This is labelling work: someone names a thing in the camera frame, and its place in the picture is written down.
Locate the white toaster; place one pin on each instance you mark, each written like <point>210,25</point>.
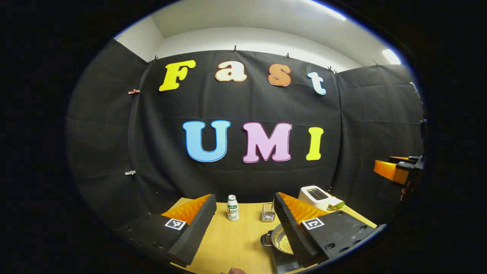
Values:
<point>317,205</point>

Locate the red cloth clip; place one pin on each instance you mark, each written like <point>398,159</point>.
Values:
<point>134,91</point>

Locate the pile of yellow soybeans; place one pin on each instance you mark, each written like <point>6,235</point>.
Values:
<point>286,245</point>

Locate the long ceiling light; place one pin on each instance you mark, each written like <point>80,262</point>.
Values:
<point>325,9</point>

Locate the small ceiling light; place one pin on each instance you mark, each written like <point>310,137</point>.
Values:
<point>391,56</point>

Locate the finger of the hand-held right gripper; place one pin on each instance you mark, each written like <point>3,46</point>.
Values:
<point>390,170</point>
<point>403,159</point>

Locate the white drink bottle green label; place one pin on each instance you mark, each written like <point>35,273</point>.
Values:
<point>233,209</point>

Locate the sandwich with lettuce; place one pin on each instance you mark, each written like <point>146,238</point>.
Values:
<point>336,204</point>

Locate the black induction cooktop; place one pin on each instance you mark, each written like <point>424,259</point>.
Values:
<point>283,263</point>

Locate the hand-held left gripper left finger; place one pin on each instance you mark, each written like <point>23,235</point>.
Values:
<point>194,232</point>

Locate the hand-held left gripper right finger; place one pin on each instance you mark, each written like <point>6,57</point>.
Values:
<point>291,232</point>

